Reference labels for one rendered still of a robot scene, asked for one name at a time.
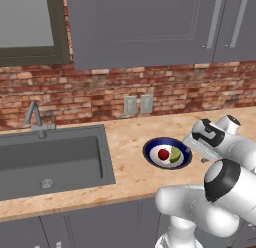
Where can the grey tap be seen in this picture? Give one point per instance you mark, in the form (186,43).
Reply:
(37,120)

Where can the grey sink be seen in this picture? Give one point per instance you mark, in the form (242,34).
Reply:
(50,162)

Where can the grey base cupboard door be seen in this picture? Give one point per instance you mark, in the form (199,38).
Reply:
(18,233)
(100,225)

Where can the grey wall cupboard door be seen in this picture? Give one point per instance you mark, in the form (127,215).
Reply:
(140,25)
(236,25)

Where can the green lemon wedge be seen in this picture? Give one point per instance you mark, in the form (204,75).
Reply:
(175,154)

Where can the red apple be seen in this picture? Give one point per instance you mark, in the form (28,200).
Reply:
(163,154)

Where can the dark framed window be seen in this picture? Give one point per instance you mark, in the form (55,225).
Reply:
(30,25)

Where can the blue and white bowl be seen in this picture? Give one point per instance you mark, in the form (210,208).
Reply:
(152,151)

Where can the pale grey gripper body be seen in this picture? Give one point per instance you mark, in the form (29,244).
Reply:
(201,147)

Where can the grey wall socket plate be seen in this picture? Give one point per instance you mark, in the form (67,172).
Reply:
(146,103)
(130,105)

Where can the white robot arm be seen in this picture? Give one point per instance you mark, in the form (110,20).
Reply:
(206,205)

